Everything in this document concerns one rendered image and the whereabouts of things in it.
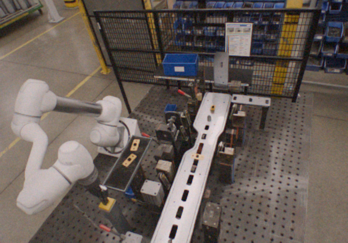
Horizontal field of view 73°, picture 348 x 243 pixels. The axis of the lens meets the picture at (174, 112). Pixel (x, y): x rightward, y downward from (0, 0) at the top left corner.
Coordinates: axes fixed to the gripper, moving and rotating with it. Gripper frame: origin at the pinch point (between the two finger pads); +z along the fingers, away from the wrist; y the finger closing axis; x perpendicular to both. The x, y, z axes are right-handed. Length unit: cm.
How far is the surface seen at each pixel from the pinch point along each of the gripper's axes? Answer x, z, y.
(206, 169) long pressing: 41, 19, 41
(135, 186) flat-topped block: 21.4, 23.6, 1.1
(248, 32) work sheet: 150, -17, 52
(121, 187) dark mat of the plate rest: 9.7, 2.9, 4.0
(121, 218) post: 0.3, 21.3, 2.8
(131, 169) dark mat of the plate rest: 20.9, 3.0, 4.3
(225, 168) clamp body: 53, 31, 50
